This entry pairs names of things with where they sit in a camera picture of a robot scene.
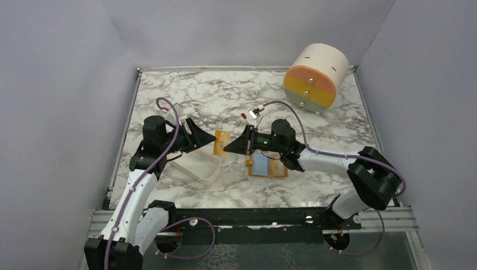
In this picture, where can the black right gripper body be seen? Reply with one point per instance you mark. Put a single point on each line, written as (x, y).
(261, 140)

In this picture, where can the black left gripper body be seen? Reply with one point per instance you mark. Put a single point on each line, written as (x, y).
(180, 141)

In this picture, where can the yellow leather card holder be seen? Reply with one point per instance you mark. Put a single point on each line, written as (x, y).
(267, 165)

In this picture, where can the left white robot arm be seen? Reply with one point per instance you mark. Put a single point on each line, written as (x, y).
(132, 228)

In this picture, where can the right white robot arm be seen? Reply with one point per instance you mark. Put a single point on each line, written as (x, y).
(375, 181)

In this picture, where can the white oval plastic tray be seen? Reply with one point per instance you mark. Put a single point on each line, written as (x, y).
(197, 164)

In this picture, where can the cylindrical pastel drawer box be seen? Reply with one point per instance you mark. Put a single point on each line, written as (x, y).
(313, 80)

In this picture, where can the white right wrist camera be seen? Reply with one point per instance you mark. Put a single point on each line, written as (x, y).
(255, 113)

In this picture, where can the black metal base rail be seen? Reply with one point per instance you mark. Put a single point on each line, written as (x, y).
(247, 225)

